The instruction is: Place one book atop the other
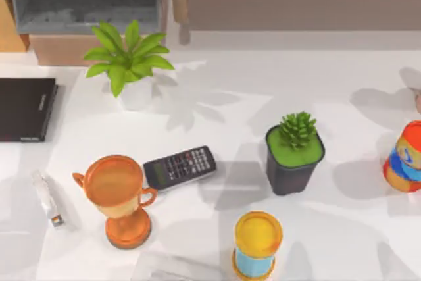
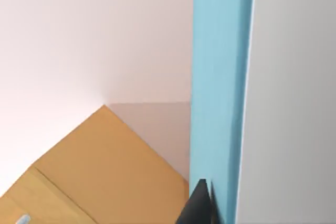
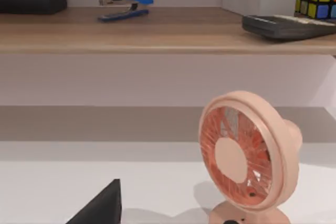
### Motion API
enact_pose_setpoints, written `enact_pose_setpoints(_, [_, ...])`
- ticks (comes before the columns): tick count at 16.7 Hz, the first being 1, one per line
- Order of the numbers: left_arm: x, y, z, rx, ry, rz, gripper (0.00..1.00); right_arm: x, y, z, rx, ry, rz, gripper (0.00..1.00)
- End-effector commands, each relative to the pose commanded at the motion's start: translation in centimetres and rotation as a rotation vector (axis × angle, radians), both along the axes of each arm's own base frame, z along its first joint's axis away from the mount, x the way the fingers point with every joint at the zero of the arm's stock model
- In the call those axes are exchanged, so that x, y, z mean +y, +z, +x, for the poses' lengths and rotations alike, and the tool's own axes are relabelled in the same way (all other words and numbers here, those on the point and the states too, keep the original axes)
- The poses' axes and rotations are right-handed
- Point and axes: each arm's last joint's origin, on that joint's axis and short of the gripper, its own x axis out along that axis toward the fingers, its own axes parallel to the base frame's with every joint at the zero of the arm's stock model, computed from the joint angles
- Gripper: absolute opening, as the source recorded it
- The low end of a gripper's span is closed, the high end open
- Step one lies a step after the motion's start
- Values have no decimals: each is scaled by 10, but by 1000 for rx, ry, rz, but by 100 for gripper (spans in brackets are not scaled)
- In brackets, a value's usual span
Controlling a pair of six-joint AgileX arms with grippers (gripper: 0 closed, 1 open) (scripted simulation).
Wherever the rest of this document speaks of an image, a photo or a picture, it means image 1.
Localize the black calculator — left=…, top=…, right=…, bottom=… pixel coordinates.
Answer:
left=143, top=145, right=218, bottom=192

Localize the succulent in black square pot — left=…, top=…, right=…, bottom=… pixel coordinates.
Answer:
left=265, top=111, right=326, bottom=196

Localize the leafy plant in white pot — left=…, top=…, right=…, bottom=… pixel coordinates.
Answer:
left=83, top=20, right=176, bottom=111

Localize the orange trophy cup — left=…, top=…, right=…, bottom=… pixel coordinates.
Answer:
left=72, top=155, right=158, bottom=249

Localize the yellow and blue hourglass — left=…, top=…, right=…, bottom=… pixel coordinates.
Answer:
left=232, top=211, right=284, bottom=280

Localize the wooden shelf unit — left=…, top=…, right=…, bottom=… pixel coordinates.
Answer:
left=168, top=0, right=421, bottom=46

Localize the pale wooden drawer front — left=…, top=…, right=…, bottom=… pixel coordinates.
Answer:
left=19, top=32, right=128, bottom=67

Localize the wooden cupboard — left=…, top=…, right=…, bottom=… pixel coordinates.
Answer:
left=0, top=0, right=31, bottom=53

